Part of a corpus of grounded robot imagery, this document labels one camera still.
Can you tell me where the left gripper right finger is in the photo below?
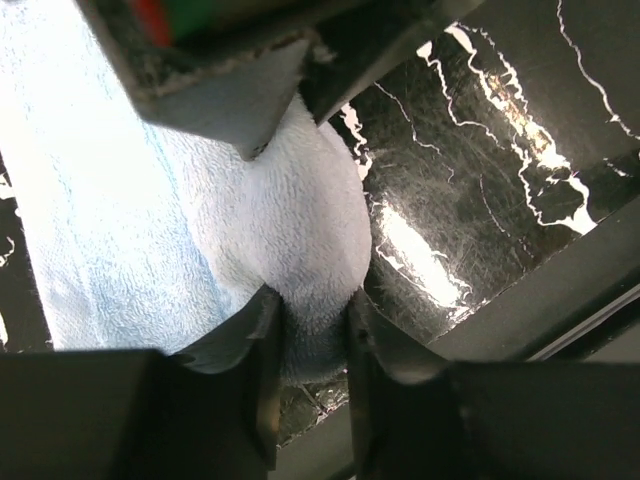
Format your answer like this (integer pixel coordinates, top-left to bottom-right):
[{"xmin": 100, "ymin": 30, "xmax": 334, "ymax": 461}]
[{"xmin": 347, "ymin": 291, "xmax": 639, "ymax": 479}]

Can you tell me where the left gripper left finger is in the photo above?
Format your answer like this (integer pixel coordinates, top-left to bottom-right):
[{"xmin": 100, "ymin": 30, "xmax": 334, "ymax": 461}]
[{"xmin": 1, "ymin": 287, "xmax": 282, "ymax": 479}]

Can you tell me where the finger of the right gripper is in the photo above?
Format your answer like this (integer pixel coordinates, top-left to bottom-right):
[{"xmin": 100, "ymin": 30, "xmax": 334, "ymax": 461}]
[
  {"xmin": 77, "ymin": 1, "xmax": 313, "ymax": 160},
  {"xmin": 300, "ymin": 0, "xmax": 483, "ymax": 124}
]

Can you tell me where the light blue towel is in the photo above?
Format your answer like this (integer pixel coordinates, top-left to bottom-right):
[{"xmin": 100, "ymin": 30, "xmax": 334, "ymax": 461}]
[{"xmin": 1, "ymin": 1, "xmax": 372, "ymax": 384}]

